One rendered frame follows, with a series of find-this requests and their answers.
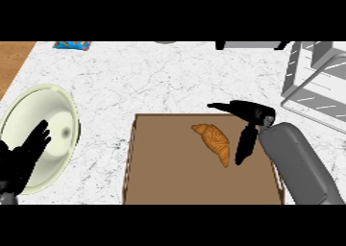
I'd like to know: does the orange croissant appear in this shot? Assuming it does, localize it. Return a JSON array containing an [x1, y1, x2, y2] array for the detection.
[[191, 123, 231, 169]]

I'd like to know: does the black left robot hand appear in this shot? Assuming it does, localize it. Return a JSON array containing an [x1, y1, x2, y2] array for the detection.
[[0, 119, 52, 202]]

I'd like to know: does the grey appliance with black feet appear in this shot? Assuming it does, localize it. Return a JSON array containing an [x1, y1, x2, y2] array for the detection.
[[215, 41, 294, 51]]

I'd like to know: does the grey tiered wire basket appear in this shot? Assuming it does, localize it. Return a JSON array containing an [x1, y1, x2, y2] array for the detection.
[[280, 41, 346, 135]]

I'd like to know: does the blue snack bag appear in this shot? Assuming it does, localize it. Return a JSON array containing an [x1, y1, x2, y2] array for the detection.
[[52, 41, 92, 52]]

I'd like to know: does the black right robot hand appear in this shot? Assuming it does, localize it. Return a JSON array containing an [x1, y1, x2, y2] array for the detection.
[[206, 100, 279, 166]]

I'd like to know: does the pale green round sink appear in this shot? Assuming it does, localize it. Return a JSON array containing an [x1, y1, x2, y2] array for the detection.
[[0, 84, 83, 195]]

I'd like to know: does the brown rectangular tray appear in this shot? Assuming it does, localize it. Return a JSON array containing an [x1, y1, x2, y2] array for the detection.
[[122, 112, 288, 206]]

